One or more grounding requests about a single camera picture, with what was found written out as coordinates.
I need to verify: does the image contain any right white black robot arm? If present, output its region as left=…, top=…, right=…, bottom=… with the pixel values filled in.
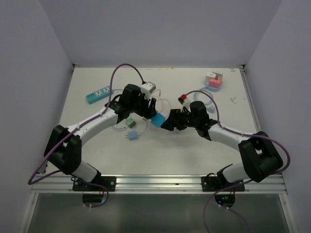
left=161, top=101, right=283, bottom=191

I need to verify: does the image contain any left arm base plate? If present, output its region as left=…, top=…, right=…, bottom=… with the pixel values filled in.
left=70, top=176, right=117, bottom=192

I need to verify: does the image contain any aluminium front rail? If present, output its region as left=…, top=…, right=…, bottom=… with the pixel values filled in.
left=31, top=174, right=287, bottom=194

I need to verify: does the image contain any green charger plug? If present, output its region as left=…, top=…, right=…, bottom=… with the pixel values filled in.
left=125, top=117, right=136, bottom=129

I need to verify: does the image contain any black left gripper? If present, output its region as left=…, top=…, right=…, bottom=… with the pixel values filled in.
left=129, top=91, right=156, bottom=119

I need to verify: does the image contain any light blue socket cord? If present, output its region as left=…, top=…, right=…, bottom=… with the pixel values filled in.
left=193, top=87, right=216, bottom=114

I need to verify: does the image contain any light blue charger plug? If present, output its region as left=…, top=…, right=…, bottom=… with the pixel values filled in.
left=126, top=130, right=139, bottom=140

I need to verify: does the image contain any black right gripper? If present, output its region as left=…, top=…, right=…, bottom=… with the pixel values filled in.
left=160, top=109, right=199, bottom=131

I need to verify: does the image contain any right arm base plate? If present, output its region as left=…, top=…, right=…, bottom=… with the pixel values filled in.
left=201, top=176, right=245, bottom=192

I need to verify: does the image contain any teal power strip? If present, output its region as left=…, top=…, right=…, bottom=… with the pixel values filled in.
left=86, top=86, right=111, bottom=104

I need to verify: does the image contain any blue cube socket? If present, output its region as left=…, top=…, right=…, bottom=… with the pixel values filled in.
left=151, top=113, right=166, bottom=128

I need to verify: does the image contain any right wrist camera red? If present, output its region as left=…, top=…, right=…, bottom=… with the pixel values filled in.
left=178, top=94, right=191, bottom=108

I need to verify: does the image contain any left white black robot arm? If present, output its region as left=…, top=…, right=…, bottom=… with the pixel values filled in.
left=44, top=82, right=156, bottom=191

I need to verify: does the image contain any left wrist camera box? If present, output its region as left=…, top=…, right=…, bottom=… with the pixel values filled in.
left=140, top=82, right=156, bottom=99

